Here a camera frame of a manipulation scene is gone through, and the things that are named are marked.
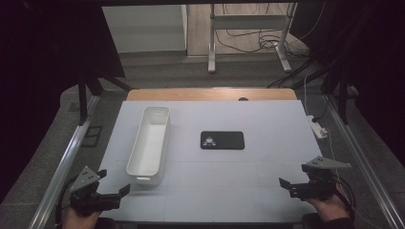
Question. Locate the person's left hand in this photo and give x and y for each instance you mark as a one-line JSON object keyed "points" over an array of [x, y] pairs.
{"points": [[78, 221]]}

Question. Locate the black stand legs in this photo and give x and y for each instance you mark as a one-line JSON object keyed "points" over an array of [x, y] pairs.
{"points": [[83, 101], [343, 98]]}

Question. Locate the white plastic storage bin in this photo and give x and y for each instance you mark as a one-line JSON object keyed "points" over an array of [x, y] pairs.
{"points": [[148, 149]]}

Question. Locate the white metal desk frame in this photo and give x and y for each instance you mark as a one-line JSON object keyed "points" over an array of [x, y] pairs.
{"points": [[248, 22]]}

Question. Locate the dark round table grommet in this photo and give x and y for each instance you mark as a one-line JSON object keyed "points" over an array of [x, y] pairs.
{"points": [[243, 99]]}

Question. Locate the black floor frame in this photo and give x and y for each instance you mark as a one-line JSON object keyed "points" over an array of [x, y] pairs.
{"points": [[92, 136]]}

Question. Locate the aluminium rail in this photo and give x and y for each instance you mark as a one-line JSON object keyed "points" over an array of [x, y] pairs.
{"points": [[359, 159], [63, 165]]}

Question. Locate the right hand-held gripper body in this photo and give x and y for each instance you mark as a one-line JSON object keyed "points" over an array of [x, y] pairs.
{"points": [[313, 187]]}

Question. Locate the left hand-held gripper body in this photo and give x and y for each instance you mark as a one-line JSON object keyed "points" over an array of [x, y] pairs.
{"points": [[85, 196]]}

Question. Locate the person's right hand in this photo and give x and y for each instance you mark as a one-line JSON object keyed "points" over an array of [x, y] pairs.
{"points": [[329, 208]]}

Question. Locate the white cabinet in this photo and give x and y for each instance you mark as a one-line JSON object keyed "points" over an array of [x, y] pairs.
{"points": [[146, 28]]}

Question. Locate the black curtain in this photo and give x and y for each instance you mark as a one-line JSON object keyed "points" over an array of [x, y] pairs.
{"points": [[41, 63], [369, 57]]}

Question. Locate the white power strip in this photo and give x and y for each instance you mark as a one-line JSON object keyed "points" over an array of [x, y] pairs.
{"points": [[316, 127]]}

